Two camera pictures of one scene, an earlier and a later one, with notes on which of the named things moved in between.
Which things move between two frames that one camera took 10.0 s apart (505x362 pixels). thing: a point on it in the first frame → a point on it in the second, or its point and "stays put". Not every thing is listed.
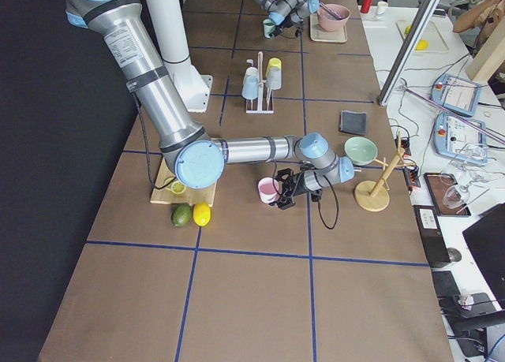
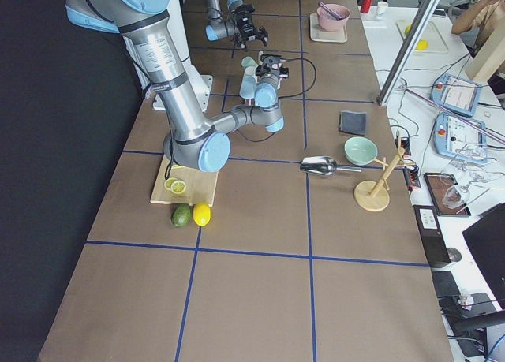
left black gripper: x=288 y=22 → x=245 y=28
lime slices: x=178 y=188 stays put
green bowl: x=360 y=150 stays put
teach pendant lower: x=460 y=137 stays put
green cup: x=268 y=27 → x=250 y=66
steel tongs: x=331 y=12 stays put
